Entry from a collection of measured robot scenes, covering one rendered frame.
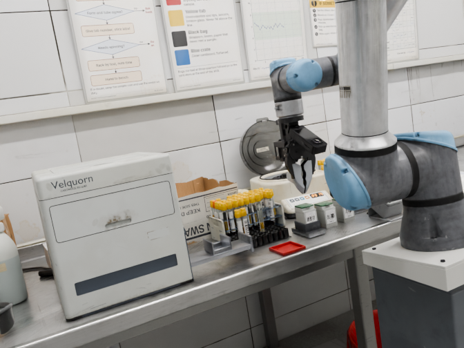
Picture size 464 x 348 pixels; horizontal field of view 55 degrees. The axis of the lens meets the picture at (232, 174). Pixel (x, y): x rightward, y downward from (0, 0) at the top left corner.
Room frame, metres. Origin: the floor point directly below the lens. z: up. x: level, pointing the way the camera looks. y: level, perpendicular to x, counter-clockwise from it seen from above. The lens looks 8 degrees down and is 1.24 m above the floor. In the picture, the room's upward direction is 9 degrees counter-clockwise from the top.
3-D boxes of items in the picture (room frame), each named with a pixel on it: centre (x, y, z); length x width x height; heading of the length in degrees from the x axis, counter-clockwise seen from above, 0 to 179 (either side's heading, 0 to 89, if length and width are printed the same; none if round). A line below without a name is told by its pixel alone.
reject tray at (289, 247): (1.09, -0.11, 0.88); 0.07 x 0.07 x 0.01; 25
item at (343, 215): (1.27, -0.31, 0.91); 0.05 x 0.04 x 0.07; 25
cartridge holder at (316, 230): (1.20, -0.18, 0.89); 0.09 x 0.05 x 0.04; 23
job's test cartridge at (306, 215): (1.20, -0.18, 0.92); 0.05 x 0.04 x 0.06; 23
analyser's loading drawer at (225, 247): (1.04, 0.08, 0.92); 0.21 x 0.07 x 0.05; 115
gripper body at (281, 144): (1.22, -0.18, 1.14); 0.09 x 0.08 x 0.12; 23
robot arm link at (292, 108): (1.21, -0.18, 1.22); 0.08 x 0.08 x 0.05
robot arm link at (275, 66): (1.21, -0.18, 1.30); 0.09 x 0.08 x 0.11; 13
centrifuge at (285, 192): (1.54, -0.20, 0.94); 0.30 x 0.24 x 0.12; 16
